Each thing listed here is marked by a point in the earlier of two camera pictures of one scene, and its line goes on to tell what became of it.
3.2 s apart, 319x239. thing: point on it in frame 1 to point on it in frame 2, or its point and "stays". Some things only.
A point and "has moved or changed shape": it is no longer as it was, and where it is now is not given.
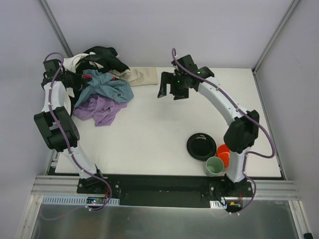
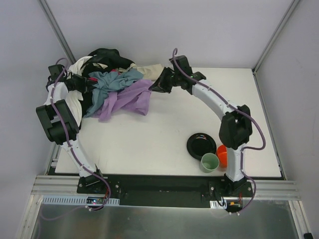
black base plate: x=215 y=191 stays
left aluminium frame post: x=49 y=16 stays
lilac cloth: x=93 y=106 to x=134 y=97
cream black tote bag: x=76 y=63 to x=106 y=63
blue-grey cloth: x=101 y=83 has moved or changed shape
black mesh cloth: x=105 y=57 has moved or changed shape
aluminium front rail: x=265 y=189 stays
